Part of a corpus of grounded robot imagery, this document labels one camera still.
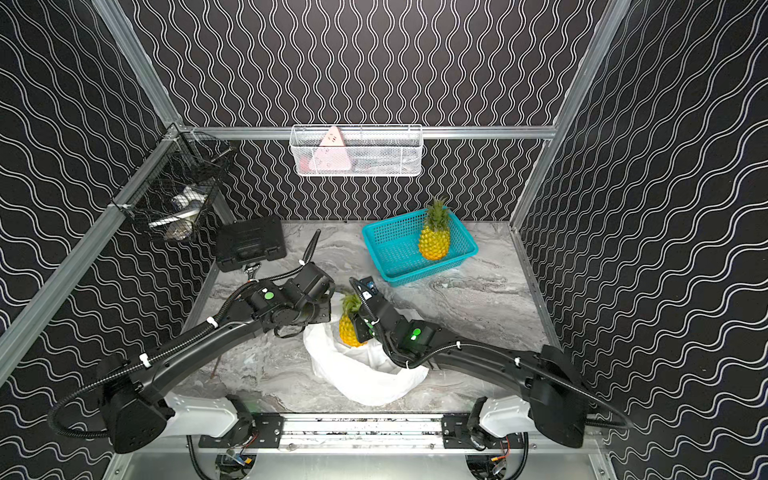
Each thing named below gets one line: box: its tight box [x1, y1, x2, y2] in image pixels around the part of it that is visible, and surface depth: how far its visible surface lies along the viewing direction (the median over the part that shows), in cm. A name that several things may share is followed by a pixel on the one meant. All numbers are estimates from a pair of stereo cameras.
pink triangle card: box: [308, 126, 352, 171], surface depth 92 cm
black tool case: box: [216, 217, 287, 272], surface depth 108 cm
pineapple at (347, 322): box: [338, 294, 368, 348], surface depth 79 cm
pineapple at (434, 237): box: [418, 196, 450, 261], surface depth 102 cm
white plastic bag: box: [303, 313, 429, 407], surface depth 77 cm
